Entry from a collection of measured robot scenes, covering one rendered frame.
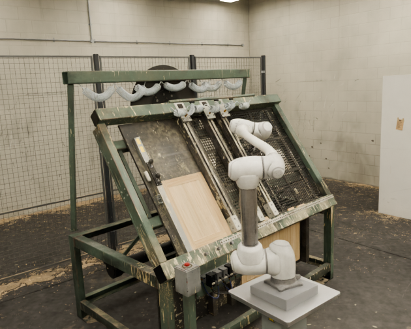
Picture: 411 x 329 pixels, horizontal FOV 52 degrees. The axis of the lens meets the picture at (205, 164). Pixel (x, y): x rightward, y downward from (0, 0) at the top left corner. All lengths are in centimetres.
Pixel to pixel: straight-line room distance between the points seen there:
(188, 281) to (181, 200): 73
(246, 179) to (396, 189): 458
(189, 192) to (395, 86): 410
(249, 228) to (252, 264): 22
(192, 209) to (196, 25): 659
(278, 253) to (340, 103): 637
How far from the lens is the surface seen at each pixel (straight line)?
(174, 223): 303
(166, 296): 293
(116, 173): 304
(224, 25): 988
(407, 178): 666
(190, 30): 925
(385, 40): 829
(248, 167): 236
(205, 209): 327
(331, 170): 902
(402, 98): 655
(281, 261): 263
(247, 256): 259
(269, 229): 357
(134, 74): 380
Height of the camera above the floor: 205
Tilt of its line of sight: 11 degrees down
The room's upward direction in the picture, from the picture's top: 3 degrees counter-clockwise
